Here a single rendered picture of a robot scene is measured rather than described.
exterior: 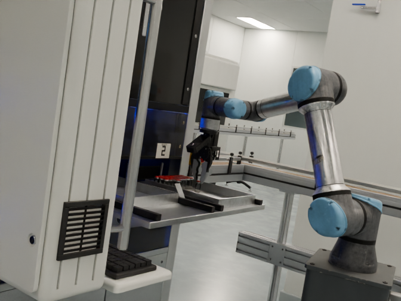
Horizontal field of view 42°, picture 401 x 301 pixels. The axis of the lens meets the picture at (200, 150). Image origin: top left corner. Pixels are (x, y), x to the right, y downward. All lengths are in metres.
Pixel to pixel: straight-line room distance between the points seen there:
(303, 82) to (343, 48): 1.75
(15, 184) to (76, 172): 0.13
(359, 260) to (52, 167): 1.04
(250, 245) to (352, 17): 1.52
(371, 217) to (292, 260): 1.24
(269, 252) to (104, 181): 1.93
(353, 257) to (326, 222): 0.18
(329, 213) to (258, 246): 1.41
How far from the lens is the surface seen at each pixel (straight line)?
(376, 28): 3.37
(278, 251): 2.90
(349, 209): 1.61
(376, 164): 3.28
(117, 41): 1.07
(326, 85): 1.69
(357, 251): 1.72
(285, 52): 10.91
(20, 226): 1.09
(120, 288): 1.22
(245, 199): 1.97
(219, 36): 10.67
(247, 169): 2.92
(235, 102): 1.93
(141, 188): 1.91
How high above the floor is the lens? 1.23
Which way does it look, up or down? 5 degrees down
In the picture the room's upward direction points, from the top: 9 degrees clockwise
